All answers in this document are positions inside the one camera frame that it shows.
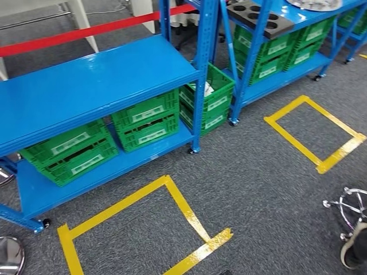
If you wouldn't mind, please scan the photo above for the person's dark shoe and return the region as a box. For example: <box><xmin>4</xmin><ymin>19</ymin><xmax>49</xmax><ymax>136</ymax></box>
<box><xmin>339</xmin><ymin>222</ymin><xmax>367</xmax><ymax>271</ymax></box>

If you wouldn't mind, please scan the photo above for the dark foam tray with holes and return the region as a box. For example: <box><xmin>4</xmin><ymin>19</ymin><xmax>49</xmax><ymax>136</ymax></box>
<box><xmin>227</xmin><ymin>0</ymin><xmax>295</xmax><ymax>40</ymax></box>

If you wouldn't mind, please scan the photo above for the white desk with metal bar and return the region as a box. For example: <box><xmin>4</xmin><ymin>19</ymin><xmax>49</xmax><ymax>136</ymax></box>
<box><xmin>0</xmin><ymin>0</ymin><xmax>100</xmax><ymax>81</ymax></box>

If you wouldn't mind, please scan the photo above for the chrome stanchion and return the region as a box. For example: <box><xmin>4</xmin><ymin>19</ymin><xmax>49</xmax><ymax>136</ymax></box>
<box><xmin>0</xmin><ymin>235</ymin><xmax>26</xmax><ymax>275</ymax></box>

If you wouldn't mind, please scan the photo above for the chrome stool base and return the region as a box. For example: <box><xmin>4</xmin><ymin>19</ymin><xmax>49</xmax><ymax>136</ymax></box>
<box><xmin>322</xmin><ymin>186</ymin><xmax>367</xmax><ymax>242</ymax></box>

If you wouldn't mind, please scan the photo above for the white plastic part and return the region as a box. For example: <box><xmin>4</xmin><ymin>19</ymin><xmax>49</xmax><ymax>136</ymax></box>
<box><xmin>190</xmin><ymin>80</ymin><xmax>215</xmax><ymax>98</ymax></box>

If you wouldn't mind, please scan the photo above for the white floor cable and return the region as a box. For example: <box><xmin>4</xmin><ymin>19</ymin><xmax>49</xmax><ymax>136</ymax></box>
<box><xmin>85</xmin><ymin>2</ymin><xmax>129</xmax><ymax>16</ymax></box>

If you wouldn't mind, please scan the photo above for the long red barrier belt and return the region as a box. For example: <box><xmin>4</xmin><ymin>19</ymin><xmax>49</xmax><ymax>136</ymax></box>
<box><xmin>0</xmin><ymin>3</ymin><xmax>197</xmax><ymax>58</ymax></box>

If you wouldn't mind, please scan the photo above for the black office chair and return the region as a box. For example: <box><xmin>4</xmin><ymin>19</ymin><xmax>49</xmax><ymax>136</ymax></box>
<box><xmin>172</xmin><ymin>0</ymin><xmax>227</xmax><ymax>52</ymax></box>

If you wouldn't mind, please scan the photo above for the blue metal shelf rack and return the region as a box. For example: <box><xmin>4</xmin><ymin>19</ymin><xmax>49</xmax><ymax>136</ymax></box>
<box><xmin>0</xmin><ymin>0</ymin><xmax>220</xmax><ymax>234</ymax></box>
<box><xmin>219</xmin><ymin>0</ymin><xmax>367</xmax><ymax>126</ymax></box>
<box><xmin>334</xmin><ymin>5</ymin><xmax>367</xmax><ymax>65</ymax></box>

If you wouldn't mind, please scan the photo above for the silver plastic hubcap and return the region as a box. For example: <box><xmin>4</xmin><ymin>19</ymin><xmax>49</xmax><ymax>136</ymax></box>
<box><xmin>286</xmin><ymin>0</ymin><xmax>343</xmax><ymax>12</ymax></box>

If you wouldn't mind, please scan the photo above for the yellow floor tape square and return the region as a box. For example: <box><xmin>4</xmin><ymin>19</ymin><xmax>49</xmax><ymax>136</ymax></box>
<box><xmin>264</xmin><ymin>95</ymin><xmax>367</xmax><ymax>175</ymax></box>
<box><xmin>57</xmin><ymin>174</ymin><xmax>233</xmax><ymax>275</ymax></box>

